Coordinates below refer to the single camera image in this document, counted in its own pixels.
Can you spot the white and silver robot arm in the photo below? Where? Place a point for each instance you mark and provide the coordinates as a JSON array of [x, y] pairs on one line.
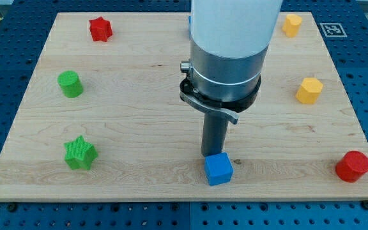
[[228, 44]]

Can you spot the blue block behind arm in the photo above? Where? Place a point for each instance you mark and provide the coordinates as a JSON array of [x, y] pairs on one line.
[[189, 27]]

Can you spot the yellow hexagon block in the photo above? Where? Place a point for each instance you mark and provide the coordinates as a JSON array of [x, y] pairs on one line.
[[309, 90]]

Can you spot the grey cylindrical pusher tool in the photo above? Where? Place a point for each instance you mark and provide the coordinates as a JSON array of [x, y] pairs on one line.
[[214, 134]]

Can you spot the black tool clamp with lever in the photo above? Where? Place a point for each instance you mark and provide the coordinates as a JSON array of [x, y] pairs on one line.
[[226, 110]]

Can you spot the blue cube block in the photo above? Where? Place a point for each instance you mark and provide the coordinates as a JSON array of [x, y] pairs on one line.
[[218, 169]]

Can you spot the wooden board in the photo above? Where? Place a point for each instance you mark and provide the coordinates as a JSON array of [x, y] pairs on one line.
[[149, 141]]

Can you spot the green star block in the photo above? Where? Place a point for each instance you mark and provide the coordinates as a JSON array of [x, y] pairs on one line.
[[80, 154]]

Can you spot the green cylinder block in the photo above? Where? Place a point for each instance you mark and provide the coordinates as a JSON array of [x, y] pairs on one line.
[[70, 84]]

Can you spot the red star block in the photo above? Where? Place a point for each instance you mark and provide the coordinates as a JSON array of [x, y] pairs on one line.
[[100, 29]]

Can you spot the yellow heart block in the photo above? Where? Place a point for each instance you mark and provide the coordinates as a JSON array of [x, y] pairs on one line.
[[291, 25]]

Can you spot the white fiducial marker tag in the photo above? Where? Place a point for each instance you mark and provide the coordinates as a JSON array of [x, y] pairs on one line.
[[333, 30]]

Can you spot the red cylinder block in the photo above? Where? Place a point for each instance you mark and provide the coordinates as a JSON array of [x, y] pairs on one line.
[[352, 166]]

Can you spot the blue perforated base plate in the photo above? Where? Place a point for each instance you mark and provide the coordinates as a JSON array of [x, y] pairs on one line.
[[23, 32]]

